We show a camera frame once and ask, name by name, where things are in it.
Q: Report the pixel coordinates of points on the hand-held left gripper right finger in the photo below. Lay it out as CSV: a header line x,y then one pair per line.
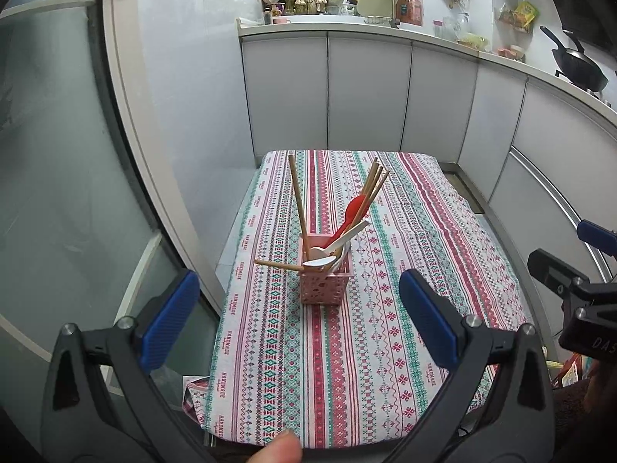
x,y
429,318

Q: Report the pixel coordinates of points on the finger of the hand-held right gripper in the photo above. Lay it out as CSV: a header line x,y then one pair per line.
x,y
597,238
554,272

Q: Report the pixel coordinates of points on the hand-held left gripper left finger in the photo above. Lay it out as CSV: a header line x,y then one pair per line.
x,y
168,320

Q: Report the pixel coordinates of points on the pink perforated basket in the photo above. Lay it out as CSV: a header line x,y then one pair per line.
x,y
323,289

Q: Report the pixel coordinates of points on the white plastic spoon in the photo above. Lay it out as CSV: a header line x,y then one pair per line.
x,y
354,232

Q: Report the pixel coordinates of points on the white soup spoon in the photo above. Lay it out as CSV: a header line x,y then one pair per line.
x,y
318,252
322,264

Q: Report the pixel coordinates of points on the red spoon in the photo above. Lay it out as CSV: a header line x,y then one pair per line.
x,y
355,208

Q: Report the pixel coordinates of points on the person's left hand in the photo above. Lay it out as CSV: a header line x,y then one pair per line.
x,y
279,448

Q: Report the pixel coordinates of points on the striped patterned tablecloth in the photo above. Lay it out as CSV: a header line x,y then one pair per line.
x,y
385,299

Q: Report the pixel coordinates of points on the colourful printed bag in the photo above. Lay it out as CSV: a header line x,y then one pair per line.
x,y
569,371

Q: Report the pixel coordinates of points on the pink patterned cloth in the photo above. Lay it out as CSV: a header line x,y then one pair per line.
x,y
195,400

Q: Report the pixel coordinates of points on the brown fleece garment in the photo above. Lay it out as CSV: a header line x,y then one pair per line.
x,y
588,424

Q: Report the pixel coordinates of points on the black wok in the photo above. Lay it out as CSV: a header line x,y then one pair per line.
x,y
581,67

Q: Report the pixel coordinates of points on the frosted glass door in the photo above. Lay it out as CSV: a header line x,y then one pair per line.
x,y
58,154

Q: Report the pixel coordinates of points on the pink food pieces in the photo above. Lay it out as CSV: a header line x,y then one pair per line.
x,y
511,52

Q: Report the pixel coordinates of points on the green vegetables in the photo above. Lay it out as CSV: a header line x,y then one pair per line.
x,y
473,40

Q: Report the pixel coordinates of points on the row of grey cabinet doors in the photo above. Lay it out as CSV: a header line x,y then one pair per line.
x,y
366,91

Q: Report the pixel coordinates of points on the yellow snack bag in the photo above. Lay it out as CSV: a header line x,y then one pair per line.
x,y
524,12

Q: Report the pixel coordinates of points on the glass jars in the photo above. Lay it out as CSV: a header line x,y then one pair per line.
x,y
453,26

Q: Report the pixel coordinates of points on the orange soap bottle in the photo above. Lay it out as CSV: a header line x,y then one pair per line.
x,y
416,9

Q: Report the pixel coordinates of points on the dark red bottle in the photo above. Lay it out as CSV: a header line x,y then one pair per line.
x,y
402,9

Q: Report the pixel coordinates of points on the white kitchen countertop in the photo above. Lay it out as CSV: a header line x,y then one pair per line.
x,y
337,26

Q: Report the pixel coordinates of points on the glass kettle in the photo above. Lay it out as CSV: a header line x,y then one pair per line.
x,y
348,9

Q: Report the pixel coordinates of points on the white door frame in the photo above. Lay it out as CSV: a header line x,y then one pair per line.
x,y
140,120

